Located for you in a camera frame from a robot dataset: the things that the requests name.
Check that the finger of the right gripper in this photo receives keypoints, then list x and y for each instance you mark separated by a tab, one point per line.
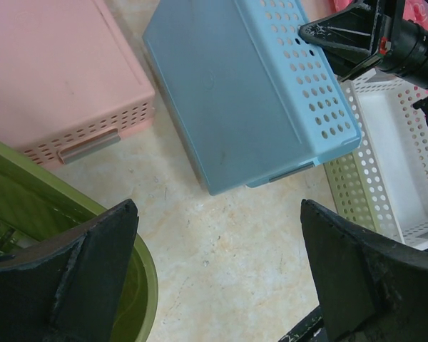
342	39

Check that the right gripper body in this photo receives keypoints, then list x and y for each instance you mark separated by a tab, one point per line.
404	56

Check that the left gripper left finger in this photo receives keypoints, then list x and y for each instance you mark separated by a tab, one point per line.
68	287

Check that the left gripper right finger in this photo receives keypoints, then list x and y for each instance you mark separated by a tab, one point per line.
369	287

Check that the light green perforated tray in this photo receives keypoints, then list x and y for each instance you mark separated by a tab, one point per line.
347	191

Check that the white perforated tray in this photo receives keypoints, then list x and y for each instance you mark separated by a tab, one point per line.
393	158

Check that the blue perforated tray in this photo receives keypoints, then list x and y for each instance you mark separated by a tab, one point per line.
254	102

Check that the pink perforated tray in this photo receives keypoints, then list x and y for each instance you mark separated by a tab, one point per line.
70	84

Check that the red plastic bag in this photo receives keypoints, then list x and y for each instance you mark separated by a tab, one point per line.
413	9

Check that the olive green plastic tub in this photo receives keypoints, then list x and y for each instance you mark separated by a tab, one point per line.
36	205

